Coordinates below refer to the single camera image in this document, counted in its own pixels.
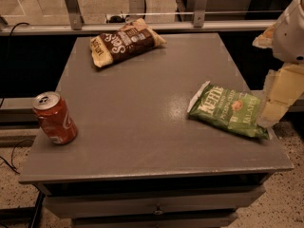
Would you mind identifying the grey wooden drawer cabinet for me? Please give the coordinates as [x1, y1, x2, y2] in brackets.
[20, 33, 292, 228]

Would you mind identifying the brown chip bag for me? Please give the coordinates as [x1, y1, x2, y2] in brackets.
[90, 18, 166, 67]

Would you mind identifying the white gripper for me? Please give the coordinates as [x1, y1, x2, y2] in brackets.
[253, 0, 304, 127]

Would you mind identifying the metal drawer knob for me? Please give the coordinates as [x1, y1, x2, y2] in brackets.
[153, 207, 164, 216]

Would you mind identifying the black floor cable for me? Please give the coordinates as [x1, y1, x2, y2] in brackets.
[0, 138, 35, 175]

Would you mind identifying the green jalapeno chip bag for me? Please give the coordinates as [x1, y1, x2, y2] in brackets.
[187, 81, 269, 140]

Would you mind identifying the metal window frame rail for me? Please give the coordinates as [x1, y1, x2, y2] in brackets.
[0, 0, 279, 36]

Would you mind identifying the red soda can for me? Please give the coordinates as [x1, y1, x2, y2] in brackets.
[32, 91, 78, 144]

